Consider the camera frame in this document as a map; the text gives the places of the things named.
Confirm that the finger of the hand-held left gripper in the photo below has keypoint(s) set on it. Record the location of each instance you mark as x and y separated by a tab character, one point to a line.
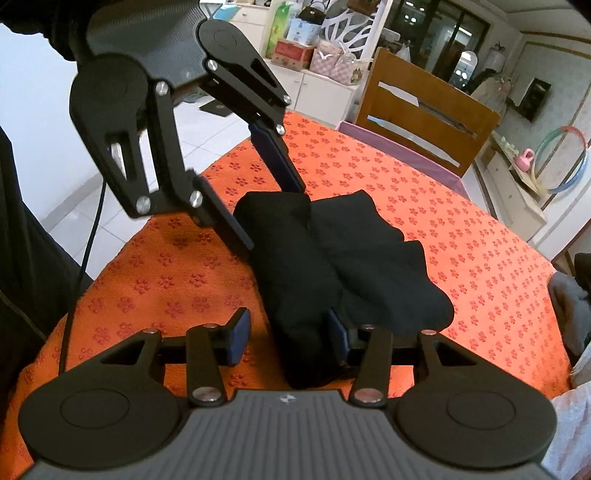
221	217
277	157

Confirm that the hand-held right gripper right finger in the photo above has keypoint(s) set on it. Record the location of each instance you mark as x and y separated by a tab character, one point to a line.
336	332

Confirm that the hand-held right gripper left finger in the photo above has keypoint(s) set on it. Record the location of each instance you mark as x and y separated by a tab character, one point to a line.
240	337

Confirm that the black garment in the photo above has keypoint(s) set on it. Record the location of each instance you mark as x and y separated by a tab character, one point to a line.
300	258

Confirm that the white sideboard cabinet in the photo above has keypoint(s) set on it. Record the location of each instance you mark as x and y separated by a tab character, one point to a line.
323	97

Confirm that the dark floor mat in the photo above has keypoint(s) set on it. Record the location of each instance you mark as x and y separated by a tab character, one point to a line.
214	107

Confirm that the red cardboard box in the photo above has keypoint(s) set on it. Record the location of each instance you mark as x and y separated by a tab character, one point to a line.
291	53

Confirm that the pink checkered bag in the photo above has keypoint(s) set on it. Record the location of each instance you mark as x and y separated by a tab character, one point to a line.
334	67

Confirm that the blue and white box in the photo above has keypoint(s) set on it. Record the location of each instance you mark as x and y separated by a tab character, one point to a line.
302	31

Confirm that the green bag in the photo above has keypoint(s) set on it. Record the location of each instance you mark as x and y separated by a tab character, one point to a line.
279	23

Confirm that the pink cloth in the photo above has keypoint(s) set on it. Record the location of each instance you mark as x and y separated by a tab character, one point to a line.
415	159

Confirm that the black handbag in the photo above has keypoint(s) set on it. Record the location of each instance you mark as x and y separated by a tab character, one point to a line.
314	14

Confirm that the white lattice partition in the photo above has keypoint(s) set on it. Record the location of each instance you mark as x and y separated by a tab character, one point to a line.
351	27

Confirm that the wooden chair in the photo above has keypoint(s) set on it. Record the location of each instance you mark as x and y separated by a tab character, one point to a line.
406	69

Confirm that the orange floral tablecloth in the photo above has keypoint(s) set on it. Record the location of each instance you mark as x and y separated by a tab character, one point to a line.
461	230

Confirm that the dark glass door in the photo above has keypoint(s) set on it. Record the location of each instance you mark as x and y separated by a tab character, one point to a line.
429	32

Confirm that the beige low cabinet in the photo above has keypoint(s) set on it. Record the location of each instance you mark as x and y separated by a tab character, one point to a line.
512	203

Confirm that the beige jacket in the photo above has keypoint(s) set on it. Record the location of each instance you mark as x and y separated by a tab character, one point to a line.
494	90

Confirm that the dark grey garment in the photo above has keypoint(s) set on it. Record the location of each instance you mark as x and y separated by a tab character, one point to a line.
570	304

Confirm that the pink kettlebell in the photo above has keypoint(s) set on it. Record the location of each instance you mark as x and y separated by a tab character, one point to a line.
525	162

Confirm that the pale cloth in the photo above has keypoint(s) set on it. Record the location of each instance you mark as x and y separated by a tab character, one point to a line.
570	424

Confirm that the multicoloured hula hoop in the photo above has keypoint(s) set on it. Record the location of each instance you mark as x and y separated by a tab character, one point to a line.
575	181

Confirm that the black wall television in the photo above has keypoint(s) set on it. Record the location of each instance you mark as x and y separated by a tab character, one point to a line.
535	99

